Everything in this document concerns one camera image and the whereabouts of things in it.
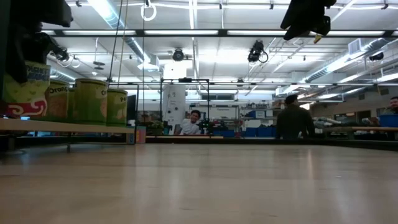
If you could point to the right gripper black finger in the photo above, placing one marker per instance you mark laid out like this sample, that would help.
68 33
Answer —
298 18

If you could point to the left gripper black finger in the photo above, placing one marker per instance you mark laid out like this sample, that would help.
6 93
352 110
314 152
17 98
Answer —
19 71

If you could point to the green can with red base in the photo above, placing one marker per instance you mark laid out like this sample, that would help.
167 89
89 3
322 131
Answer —
31 93

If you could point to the green Oranges-lettered tin can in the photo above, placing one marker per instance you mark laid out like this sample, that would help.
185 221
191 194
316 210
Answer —
57 105
90 105

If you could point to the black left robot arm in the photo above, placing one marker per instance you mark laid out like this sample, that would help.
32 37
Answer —
46 12

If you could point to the wooden shelf with black legs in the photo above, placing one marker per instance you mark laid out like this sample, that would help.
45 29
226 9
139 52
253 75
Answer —
77 127

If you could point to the black hanging lamp cluster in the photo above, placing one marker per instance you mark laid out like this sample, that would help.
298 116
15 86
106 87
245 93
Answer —
63 55

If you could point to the small black disc fixture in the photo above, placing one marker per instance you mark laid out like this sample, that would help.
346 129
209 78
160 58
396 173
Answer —
99 66

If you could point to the black crossbar with light strips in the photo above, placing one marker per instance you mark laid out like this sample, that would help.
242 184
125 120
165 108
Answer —
222 32

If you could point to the person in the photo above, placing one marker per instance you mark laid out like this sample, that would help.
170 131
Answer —
295 121
189 127
393 105

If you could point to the blue box on rack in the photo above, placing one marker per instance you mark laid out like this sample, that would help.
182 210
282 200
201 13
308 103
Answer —
257 114

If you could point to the metal storage rack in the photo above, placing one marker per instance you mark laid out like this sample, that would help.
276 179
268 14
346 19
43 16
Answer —
267 119

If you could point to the grey rolled bundle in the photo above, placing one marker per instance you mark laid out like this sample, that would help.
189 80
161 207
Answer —
326 123

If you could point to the dark monitor screen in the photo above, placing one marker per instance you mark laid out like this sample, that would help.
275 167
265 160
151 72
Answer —
132 109

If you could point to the long blue storage crate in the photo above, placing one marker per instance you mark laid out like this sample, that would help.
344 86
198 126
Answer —
261 132

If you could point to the background wooden table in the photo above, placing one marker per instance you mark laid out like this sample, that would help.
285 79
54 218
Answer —
351 128

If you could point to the round black hanging device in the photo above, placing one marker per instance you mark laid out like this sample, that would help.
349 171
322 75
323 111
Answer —
178 55

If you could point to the blue plastic tub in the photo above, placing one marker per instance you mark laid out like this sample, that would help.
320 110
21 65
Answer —
388 120

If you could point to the small blue storage bin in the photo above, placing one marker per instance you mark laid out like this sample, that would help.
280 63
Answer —
228 133

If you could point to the black background robot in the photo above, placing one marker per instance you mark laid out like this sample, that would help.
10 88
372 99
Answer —
206 126

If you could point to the potted green plant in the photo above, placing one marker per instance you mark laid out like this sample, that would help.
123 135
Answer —
157 126

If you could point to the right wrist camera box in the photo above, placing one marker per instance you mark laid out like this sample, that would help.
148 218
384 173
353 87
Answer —
322 26

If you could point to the black upright frame post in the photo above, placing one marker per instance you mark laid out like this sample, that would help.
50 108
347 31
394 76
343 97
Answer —
3 37

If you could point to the small black hanging camera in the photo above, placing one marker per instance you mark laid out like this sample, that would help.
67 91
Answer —
377 56

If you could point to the black aluminium table frame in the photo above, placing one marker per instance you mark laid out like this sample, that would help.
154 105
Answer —
248 140

